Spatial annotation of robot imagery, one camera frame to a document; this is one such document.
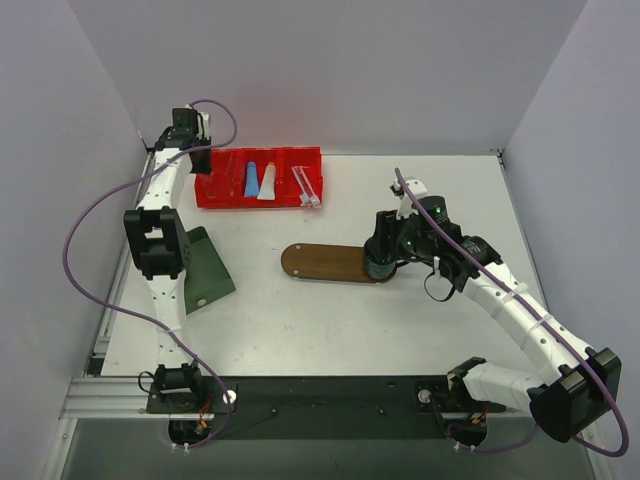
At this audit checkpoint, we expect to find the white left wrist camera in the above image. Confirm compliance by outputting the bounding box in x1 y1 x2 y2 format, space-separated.
186 103 211 139

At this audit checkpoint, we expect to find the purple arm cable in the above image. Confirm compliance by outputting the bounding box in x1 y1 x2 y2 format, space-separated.
61 97 238 447
394 167 630 457

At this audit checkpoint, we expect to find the dark green enamel mug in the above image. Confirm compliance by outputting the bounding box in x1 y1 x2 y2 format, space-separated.
364 250 397 282

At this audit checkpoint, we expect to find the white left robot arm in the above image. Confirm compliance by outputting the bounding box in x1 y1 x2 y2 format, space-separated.
123 106 210 412

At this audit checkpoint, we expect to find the toothbrush in clear wrapper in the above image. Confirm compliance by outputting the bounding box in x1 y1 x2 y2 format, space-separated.
291 166 321 209

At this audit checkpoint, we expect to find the oval wooden tray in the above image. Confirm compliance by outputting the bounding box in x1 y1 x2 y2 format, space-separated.
280 243 397 284

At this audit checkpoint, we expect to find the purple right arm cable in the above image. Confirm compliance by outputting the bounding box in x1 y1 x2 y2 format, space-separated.
394 167 630 457

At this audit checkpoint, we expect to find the blue toothpaste tube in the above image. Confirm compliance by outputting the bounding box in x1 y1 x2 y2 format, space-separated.
244 162 260 198

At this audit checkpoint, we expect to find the white toothpaste tube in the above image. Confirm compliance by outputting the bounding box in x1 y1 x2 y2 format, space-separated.
257 162 277 201

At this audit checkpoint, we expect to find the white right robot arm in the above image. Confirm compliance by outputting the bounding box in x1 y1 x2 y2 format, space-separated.
364 203 621 443

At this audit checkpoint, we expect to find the green metal tray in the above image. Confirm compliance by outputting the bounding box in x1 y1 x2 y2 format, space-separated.
184 226 236 315

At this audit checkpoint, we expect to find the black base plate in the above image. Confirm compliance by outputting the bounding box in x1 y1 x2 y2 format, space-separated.
145 375 505 444

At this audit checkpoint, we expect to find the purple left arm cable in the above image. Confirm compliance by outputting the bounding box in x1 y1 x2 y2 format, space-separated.
61 97 238 447

